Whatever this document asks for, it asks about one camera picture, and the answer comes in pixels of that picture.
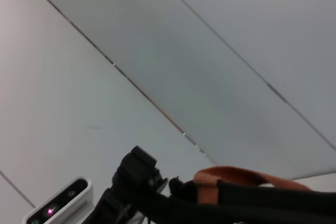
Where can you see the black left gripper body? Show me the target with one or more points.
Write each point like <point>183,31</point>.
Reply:
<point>115,208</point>

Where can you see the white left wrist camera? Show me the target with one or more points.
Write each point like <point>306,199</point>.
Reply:
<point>63,204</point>

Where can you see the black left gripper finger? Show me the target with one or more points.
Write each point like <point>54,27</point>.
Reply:
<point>139,169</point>

